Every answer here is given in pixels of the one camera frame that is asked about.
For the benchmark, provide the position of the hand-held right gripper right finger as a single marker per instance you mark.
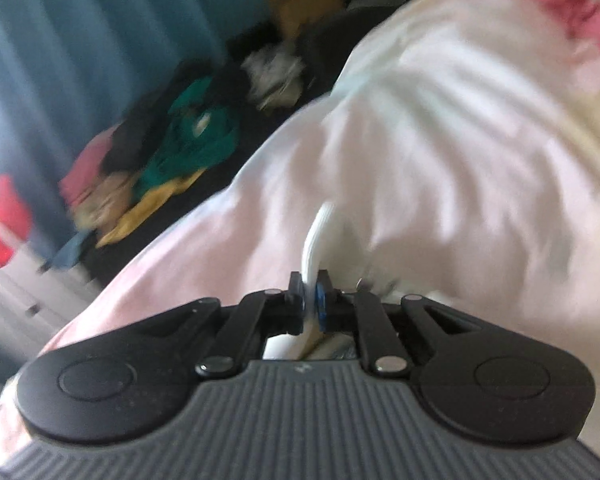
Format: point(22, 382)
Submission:
point(323, 310)

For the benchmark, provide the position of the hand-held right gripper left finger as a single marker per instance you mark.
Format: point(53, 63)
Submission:
point(300, 310)

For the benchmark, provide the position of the cream sweatshirt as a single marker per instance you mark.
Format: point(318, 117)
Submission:
point(317, 245)

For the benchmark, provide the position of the dark sofa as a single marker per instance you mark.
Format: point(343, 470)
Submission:
point(260, 135)

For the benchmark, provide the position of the yellow cloth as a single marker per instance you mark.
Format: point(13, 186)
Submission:
point(145, 210)

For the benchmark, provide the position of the pastel pink and yellow duvet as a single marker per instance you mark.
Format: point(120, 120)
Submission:
point(455, 160)

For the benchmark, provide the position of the green cloth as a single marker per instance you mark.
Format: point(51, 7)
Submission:
point(195, 140)

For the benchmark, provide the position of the beige cloth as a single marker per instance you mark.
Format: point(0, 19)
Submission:
point(107, 200)

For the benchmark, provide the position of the white patterned cloth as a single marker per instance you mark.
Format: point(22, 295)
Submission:
point(275, 75)

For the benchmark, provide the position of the blue cloth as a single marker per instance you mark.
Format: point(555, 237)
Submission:
point(67, 252)

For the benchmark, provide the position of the black cloth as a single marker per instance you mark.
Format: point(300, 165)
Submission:
point(145, 115)

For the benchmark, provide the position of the red garment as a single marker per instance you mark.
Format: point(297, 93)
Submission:
point(2, 220)

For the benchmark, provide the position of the blue curtain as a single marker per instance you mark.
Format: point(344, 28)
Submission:
point(80, 35)

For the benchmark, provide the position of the pink ruffled cloth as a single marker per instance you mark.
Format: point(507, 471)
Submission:
point(565, 0)

